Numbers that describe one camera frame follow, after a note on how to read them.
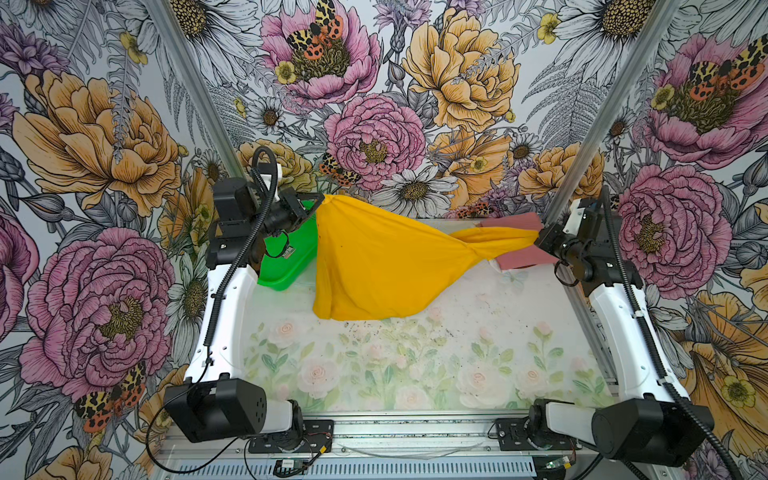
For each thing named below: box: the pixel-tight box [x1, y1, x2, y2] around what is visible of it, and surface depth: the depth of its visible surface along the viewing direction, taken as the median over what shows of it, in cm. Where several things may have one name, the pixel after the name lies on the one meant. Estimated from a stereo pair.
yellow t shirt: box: [313, 194, 539, 321], surface depth 84 cm
